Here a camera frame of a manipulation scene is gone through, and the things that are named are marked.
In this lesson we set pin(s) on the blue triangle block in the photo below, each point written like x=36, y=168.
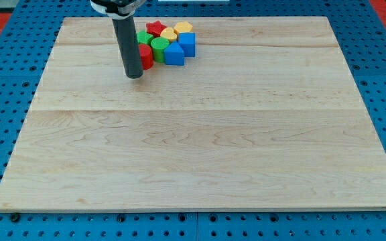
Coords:
x=174, y=55

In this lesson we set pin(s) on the green star block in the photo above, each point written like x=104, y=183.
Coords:
x=144, y=38

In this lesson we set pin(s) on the red star block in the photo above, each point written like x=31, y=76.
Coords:
x=155, y=28

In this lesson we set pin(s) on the wooden board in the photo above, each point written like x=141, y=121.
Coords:
x=265, y=118

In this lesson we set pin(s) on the blue cube block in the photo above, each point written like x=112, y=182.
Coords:
x=187, y=41

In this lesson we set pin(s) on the red cylinder block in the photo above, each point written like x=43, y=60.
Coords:
x=146, y=55

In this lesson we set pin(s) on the green cylinder block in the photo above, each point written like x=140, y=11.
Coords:
x=158, y=46

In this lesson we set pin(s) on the yellow heart block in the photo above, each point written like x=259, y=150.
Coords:
x=169, y=34

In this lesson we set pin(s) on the yellow hexagon block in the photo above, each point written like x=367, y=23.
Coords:
x=183, y=27

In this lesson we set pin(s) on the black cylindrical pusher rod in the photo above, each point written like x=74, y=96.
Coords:
x=128, y=46

